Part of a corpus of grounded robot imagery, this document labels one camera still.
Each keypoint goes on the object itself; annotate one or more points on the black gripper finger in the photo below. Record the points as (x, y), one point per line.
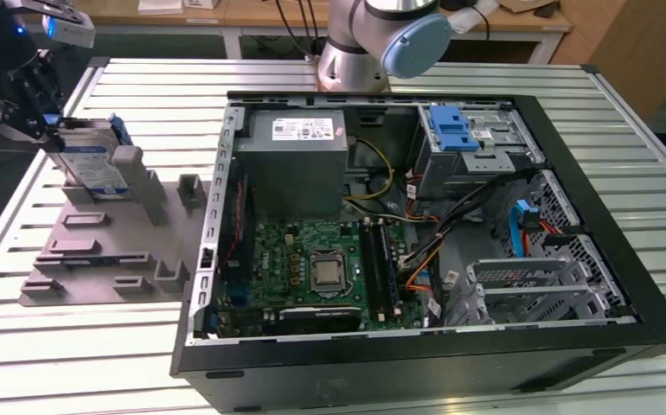
(47, 82)
(22, 116)

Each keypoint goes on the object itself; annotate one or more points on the hard disk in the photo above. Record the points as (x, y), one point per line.
(86, 168)

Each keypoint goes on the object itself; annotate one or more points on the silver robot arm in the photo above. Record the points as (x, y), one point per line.
(342, 65)

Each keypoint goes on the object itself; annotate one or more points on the metal disk bay cage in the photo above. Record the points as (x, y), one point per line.
(533, 291)

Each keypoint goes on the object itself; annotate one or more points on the white paper box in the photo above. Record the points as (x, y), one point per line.
(158, 5)

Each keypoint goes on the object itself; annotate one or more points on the white labelled box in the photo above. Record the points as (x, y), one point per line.
(201, 3)

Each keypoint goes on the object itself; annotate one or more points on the grey parts rack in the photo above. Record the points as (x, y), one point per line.
(124, 238)

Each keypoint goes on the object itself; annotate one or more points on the grey power supply unit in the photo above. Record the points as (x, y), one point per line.
(292, 181)

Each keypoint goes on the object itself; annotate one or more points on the green motherboard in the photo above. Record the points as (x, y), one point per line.
(285, 242)

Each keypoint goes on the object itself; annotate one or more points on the silver CPU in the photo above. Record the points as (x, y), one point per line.
(326, 272)

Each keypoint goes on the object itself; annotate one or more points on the black graphics card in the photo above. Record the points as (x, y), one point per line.
(314, 317)

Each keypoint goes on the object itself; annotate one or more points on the blue drive latch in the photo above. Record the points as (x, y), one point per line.
(449, 129)

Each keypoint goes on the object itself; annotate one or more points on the metal optical drive cage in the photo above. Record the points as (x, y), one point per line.
(441, 173)

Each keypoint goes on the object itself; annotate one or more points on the black PC case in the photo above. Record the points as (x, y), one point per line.
(366, 359)

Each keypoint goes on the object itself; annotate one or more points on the wooden desk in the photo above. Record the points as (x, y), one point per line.
(516, 21)

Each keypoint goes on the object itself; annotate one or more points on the brown cardboard piece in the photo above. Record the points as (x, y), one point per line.
(516, 5)

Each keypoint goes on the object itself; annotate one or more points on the brown wooden cabinet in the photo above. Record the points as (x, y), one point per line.
(643, 43)

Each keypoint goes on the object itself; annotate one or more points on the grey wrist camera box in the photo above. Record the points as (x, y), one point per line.
(72, 32)

